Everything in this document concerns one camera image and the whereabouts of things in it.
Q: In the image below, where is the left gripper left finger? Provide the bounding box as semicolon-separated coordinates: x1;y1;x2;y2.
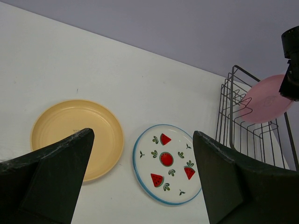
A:
0;128;94;224

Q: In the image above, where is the yellow plate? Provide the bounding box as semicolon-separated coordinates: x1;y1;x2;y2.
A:
30;99;124;182

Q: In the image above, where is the pink plate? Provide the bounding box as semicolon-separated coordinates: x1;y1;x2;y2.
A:
239;74;294;124

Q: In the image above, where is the dark wire dish rack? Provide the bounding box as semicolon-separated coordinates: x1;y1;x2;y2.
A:
215;65;299;171

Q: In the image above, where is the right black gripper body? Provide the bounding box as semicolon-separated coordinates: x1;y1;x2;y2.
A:
279;26;299;101

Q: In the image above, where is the white blue-rimmed fruit plate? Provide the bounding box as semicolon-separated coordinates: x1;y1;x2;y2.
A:
132;124;202;206

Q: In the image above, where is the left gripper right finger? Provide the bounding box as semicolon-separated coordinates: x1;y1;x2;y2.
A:
193;131;299;224

